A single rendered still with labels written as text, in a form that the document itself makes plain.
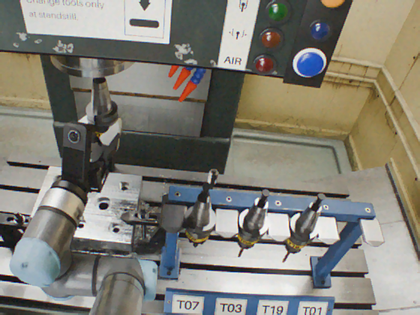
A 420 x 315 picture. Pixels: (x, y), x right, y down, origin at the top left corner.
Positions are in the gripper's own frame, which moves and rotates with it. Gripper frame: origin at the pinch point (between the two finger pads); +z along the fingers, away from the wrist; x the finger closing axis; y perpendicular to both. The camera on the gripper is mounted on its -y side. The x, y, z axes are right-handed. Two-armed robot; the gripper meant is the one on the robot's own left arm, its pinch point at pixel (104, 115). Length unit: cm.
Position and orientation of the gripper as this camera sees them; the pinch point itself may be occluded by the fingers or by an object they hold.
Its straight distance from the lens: 78.2
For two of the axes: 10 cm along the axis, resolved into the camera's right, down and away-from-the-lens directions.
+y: -1.1, 6.7, 7.4
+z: 1.7, -7.2, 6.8
